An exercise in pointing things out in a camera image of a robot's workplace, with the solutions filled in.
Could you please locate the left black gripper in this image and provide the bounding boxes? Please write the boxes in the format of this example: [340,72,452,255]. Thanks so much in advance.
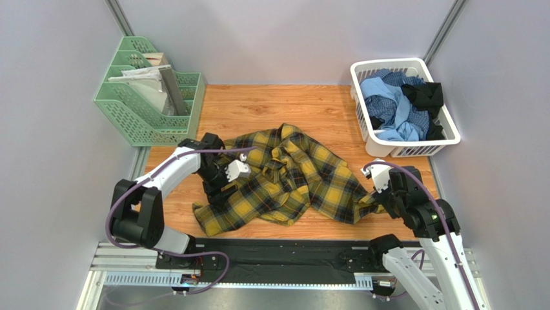
[196,162,239,209]

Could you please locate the yellow plaid long sleeve shirt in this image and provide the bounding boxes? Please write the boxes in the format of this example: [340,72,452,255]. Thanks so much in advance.
[192,123,384,236]

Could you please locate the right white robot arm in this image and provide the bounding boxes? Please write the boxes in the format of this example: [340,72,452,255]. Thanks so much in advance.
[362,160,490,309]

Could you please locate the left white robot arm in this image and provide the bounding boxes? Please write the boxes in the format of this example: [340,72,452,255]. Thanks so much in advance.
[105,133,250,256]

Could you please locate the light blue shirt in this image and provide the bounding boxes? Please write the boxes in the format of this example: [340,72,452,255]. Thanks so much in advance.
[360,77,421,142]

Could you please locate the blue checked shirt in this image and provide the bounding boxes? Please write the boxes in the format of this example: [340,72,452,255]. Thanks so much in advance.
[360,68,429,142]

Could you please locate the black garment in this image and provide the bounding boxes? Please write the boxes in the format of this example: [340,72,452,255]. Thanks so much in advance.
[370,81,447,141]

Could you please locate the green file organizer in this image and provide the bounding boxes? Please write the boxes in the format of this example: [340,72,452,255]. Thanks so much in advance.
[94,36,206,147]

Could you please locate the grey folder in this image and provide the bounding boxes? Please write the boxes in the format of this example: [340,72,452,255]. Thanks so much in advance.
[159,65,189,116]

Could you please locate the papers in organizer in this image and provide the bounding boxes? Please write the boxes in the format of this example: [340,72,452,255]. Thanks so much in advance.
[108,52,175,116]

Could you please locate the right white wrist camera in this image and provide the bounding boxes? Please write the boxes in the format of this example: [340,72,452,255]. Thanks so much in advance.
[361,158,392,193]

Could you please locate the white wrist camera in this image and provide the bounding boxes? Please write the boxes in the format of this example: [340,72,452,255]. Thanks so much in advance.
[361,158,392,193]
[225,154,251,182]

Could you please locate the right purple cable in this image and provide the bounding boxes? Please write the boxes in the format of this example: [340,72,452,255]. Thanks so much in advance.
[363,160,482,310]

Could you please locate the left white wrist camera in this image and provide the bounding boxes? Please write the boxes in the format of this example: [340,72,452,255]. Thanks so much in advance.
[225,154,251,182]

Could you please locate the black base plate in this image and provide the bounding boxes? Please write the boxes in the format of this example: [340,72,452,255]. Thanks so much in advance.
[156,238,387,284]

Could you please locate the aluminium rail frame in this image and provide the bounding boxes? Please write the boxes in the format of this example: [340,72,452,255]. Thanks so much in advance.
[77,239,469,309]

